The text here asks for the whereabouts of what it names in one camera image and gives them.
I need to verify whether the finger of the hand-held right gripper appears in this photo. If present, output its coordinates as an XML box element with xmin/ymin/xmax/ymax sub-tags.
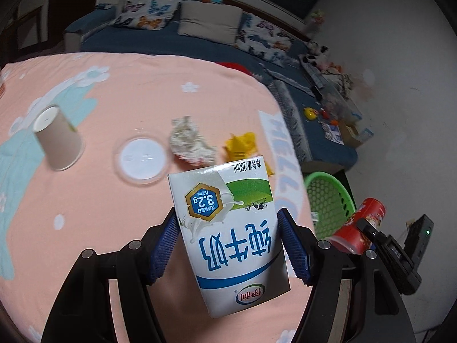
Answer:
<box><xmin>357</xmin><ymin>217</ymin><xmax>384</xmax><ymax>249</ymax></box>

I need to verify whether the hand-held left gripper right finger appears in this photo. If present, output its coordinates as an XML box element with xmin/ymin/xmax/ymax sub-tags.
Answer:
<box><xmin>278</xmin><ymin>209</ymin><xmax>422</xmax><ymax>343</ymax></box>

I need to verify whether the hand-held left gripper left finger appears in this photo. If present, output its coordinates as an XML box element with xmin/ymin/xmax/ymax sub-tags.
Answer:
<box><xmin>40</xmin><ymin>210</ymin><xmax>178</xmax><ymax>343</ymax></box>

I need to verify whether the red snack cup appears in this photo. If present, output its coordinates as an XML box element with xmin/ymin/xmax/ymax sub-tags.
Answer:
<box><xmin>326</xmin><ymin>197</ymin><xmax>388</xmax><ymax>254</ymax></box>

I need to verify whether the green plastic basket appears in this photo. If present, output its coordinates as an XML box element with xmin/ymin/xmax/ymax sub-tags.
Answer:
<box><xmin>303</xmin><ymin>171</ymin><xmax>356</xmax><ymax>242</ymax></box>

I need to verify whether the white milk carton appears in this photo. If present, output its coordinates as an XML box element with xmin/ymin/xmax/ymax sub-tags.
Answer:
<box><xmin>168</xmin><ymin>155</ymin><xmax>290</xmax><ymax>318</ymax></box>

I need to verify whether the pink flower blanket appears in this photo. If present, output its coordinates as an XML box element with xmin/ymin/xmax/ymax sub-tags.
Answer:
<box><xmin>0</xmin><ymin>52</ymin><xmax>315</xmax><ymax>343</ymax></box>

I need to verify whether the clear plastic lid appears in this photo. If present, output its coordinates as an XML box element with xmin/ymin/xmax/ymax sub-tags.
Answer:
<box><xmin>114</xmin><ymin>135</ymin><xmax>171</xmax><ymax>186</ymax></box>

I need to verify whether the cardboard box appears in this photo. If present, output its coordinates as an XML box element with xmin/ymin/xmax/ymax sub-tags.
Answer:
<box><xmin>339</xmin><ymin>118</ymin><xmax>374</xmax><ymax>147</ymax></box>

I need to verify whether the picture book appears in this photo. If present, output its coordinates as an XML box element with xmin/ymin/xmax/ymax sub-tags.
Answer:
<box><xmin>321</xmin><ymin>121</ymin><xmax>345</xmax><ymax>145</ymax></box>

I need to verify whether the yellow plastic wrapper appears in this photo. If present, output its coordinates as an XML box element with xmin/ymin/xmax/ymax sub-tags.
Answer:
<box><xmin>223</xmin><ymin>132</ymin><xmax>276</xmax><ymax>177</ymax></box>

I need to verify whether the clear plastic storage box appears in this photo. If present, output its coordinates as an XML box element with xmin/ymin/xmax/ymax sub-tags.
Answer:
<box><xmin>321</xmin><ymin>86</ymin><xmax>363</xmax><ymax>122</ymax></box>

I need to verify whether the brown paper cup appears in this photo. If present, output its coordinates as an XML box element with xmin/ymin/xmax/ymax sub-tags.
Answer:
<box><xmin>32</xmin><ymin>104</ymin><xmax>86</xmax><ymax>171</ymax></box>

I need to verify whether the black and white plush cow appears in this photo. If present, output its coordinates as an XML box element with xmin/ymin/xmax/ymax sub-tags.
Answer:
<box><xmin>307</xmin><ymin>41</ymin><xmax>330</xmax><ymax>65</ymax></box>

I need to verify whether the red ball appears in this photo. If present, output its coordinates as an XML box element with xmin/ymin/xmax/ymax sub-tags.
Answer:
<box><xmin>221</xmin><ymin>61</ymin><xmax>250</xmax><ymax>75</ymax></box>

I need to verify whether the blue sofa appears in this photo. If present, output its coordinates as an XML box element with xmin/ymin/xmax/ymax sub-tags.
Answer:
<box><xmin>64</xmin><ymin>0</ymin><xmax>359</xmax><ymax>168</ymax></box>

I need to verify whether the butterfly print cushion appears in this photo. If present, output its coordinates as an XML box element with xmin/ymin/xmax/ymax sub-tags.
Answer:
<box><xmin>114</xmin><ymin>0</ymin><xmax>181</xmax><ymax>31</ymax></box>
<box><xmin>234</xmin><ymin>12</ymin><xmax>311</xmax><ymax>70</ymax></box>

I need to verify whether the grey cushion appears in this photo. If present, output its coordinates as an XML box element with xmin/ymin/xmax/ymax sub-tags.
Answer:
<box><xmin>177</xmin><ymin>2</ymin><xmax>244</xmax><ymax>45</ymax></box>

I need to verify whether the dark wooden door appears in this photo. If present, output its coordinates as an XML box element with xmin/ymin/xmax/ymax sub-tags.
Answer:
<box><xmin>48</xmin><ymin>0</ymin><xmax>102</xmax><ymax>49</ymax></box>

